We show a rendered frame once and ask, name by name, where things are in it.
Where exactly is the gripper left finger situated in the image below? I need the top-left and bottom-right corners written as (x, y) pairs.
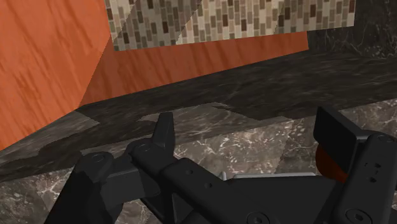
top-left (43, 111), bottom-right (249, 224)

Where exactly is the orange wooden cabinet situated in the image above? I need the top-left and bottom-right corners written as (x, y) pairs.
top-left (0, 0), bottom-right (310, 152)

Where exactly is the red round object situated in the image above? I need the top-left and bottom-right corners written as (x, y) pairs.
top-left (315, 144), bottom-right (349, 184)

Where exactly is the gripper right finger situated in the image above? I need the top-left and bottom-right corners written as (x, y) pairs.
top-left (312, 106), bottom-right (397, 224)

